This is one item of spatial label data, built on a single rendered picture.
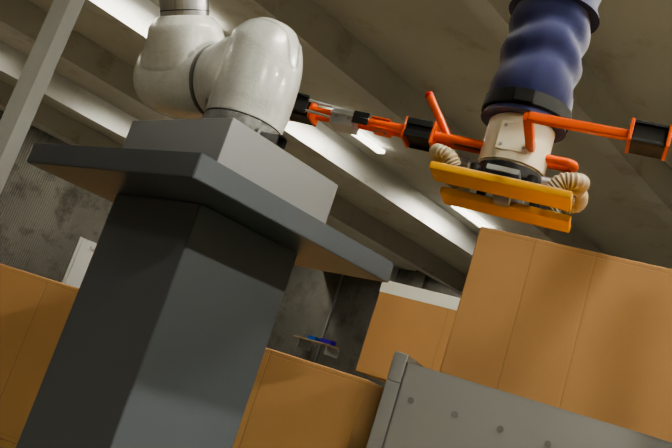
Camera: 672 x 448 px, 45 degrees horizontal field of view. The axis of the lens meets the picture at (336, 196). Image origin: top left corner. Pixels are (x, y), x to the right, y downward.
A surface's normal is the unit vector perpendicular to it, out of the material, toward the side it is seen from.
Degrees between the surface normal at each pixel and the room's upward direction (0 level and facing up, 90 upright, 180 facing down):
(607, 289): 90
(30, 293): 90
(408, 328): 90
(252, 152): 90
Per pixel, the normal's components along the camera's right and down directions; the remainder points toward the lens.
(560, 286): -0.29, -0.33
